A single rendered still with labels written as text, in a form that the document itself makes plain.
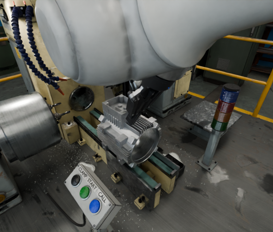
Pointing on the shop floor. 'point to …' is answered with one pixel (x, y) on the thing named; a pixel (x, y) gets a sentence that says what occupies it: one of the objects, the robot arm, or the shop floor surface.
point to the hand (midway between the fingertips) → (133, 115)
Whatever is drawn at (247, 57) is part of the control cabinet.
